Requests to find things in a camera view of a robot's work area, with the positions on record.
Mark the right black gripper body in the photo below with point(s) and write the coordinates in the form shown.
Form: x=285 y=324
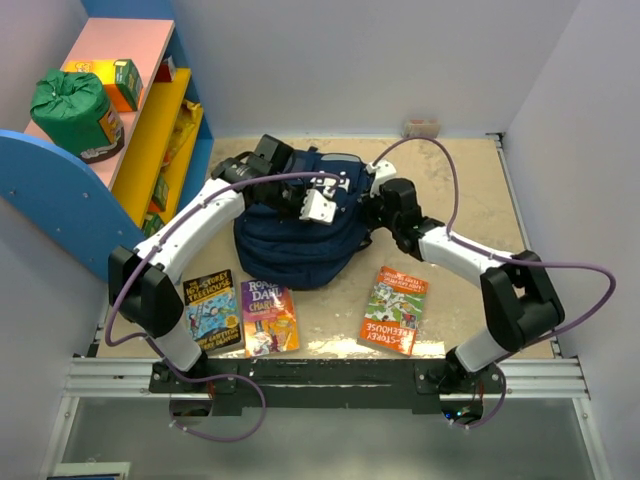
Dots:
x=376 y=213

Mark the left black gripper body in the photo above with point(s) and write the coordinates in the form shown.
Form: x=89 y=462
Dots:
x=286 y=199

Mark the navy blue school backpack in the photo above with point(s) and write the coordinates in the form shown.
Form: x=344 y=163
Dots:
x=306 y=255

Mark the Roald Dahl Charlie book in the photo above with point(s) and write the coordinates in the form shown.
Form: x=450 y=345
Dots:
x=269 y=319

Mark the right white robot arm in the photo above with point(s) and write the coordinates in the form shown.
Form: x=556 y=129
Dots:
x=519 y=300

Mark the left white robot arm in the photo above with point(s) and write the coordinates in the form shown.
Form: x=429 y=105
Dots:
x=141 y=280

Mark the yellow snack bag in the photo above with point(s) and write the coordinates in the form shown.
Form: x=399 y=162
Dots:
x=185 y=123

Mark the orange 78-storey treehouse book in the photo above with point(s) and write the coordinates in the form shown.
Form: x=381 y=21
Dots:
x=394 y=309

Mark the green box on lower shelf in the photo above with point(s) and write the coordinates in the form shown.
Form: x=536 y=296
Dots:
x=159 y=196

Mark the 169-storey treehouse book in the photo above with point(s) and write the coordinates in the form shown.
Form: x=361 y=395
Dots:
x=212 y=312

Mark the small box on yellow shelf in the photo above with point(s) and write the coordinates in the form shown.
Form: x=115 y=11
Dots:
x=166 y=71

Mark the yellow green carton box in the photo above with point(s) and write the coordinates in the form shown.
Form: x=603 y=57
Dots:
x=120 y=78

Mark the blue pink yellow shelf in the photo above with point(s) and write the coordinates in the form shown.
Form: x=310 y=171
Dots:
x=92 y=194

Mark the green wrapped round package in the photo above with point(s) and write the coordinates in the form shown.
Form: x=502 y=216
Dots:
x=75 y=112

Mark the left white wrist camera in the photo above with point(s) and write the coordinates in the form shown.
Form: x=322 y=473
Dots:
x=317 y=208

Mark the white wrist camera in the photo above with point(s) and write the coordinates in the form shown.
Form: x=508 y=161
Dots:
x=317 y=208
x=381 y=172

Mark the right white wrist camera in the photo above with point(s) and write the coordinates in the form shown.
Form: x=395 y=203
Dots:
x=381 y=172

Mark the small box at back wall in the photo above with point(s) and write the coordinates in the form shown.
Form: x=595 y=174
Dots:
x=414 y=128

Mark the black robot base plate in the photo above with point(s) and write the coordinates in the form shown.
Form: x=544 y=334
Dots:
x=417 y=385

